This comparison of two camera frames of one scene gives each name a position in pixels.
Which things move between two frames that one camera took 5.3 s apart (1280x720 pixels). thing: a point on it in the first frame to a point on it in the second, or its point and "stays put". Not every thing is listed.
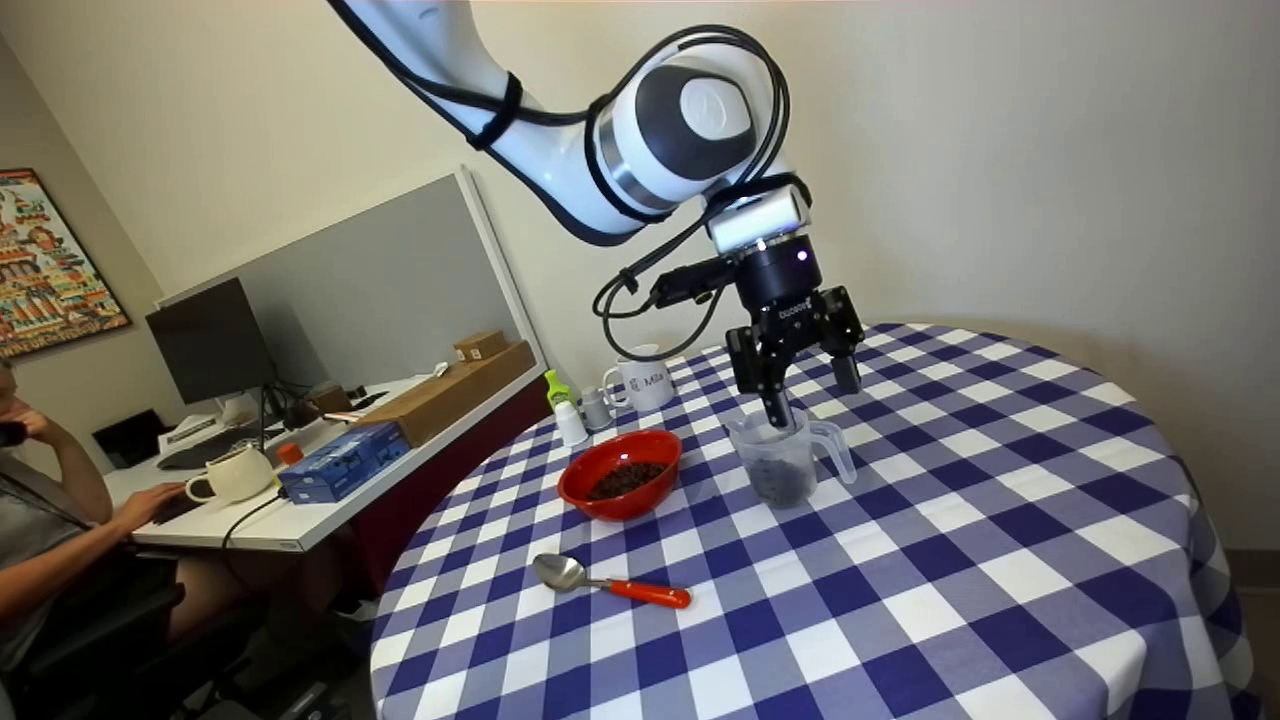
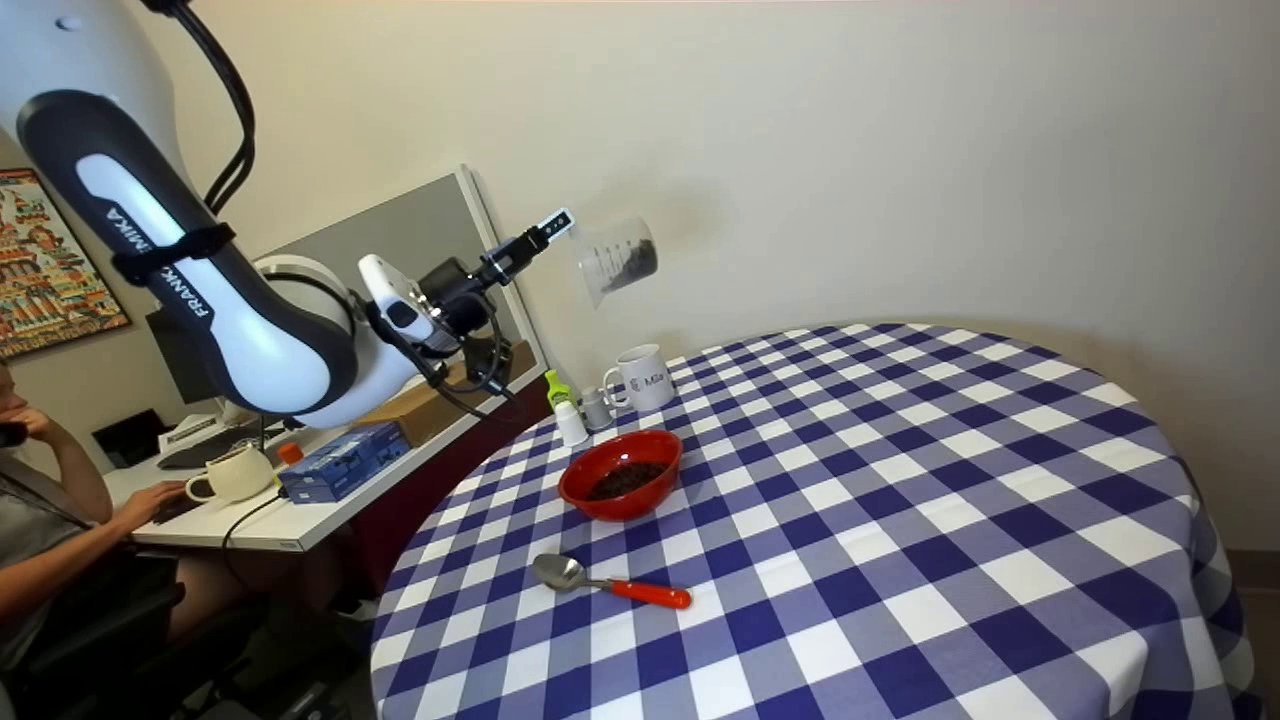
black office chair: x=105 y=651 stays put
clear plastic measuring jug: x=780 y=461 to x=616 y=263
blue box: x=341 y=467 stays put
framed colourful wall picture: x=49 y=284 stays put
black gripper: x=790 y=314 to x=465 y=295
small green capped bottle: x=569 y=428 stays put
